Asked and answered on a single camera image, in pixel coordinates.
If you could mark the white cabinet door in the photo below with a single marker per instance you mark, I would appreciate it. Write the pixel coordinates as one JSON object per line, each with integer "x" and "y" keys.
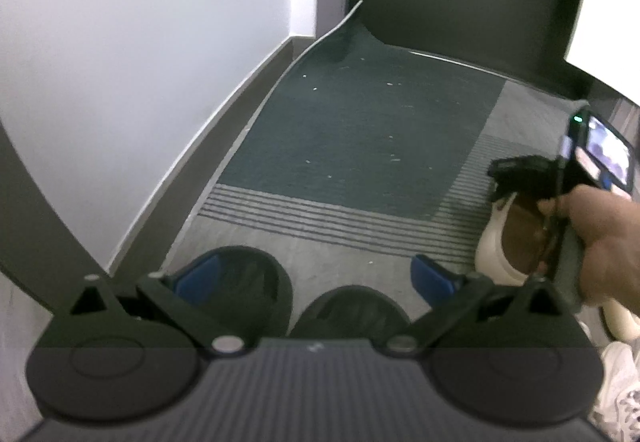
{"x": 615, "y": 12}

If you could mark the grey door frame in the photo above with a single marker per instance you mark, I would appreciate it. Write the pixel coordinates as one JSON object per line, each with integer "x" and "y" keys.
{"x": 35, "y": 232}

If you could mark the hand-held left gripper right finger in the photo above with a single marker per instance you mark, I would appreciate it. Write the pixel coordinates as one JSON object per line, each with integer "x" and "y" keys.
{"x": 432, "y": 278}

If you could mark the person's right hand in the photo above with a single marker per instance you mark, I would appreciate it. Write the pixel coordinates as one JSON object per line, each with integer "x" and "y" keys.
{"x": 610, "y": 242}

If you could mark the grey green floor mat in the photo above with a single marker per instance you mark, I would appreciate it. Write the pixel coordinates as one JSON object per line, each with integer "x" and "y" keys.
{"x": 375, "y": 132}

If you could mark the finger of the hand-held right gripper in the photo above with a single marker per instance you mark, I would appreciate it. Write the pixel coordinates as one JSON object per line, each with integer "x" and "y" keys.
{"x": 520, "y": 167}

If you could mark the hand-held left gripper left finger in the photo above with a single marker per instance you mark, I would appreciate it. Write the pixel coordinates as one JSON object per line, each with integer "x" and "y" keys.
{"x": 197, "y": 274}

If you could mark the black slipper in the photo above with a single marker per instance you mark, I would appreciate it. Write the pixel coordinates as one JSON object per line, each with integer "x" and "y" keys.
{"x": 255, "y": 282}
{"x": 350, "y": 312}

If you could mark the grey baseboard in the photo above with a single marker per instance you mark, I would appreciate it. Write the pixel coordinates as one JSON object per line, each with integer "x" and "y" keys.
{"x": 240, "y": 107}

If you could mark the off-white low sneaker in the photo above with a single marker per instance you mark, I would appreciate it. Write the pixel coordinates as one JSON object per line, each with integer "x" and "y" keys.
{"x": 620, "y": 372}

